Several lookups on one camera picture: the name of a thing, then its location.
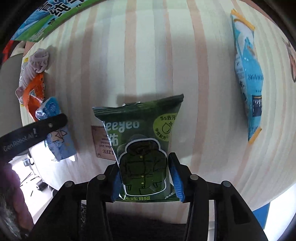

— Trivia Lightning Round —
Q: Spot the green wipes packet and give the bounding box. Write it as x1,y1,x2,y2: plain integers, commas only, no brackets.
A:
93,94,184,202

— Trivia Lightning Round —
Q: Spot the orange snack packet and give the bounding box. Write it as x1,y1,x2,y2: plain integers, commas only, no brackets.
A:
23,73,45,121

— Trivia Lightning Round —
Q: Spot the purple fleece sock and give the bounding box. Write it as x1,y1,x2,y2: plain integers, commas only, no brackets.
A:
15,48,49,100

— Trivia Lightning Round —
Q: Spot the blue milk powder sachet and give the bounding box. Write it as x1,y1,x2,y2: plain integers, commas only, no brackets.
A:
230,9,264,144

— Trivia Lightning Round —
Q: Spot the light blue tissue packet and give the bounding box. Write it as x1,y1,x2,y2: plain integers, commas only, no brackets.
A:
35,97,76,162

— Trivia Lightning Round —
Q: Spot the left hand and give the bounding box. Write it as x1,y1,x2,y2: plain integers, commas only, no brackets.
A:
1,163,34,240

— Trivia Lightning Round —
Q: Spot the cardboard box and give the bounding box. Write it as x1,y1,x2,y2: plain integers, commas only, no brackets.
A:
11,0,100,43

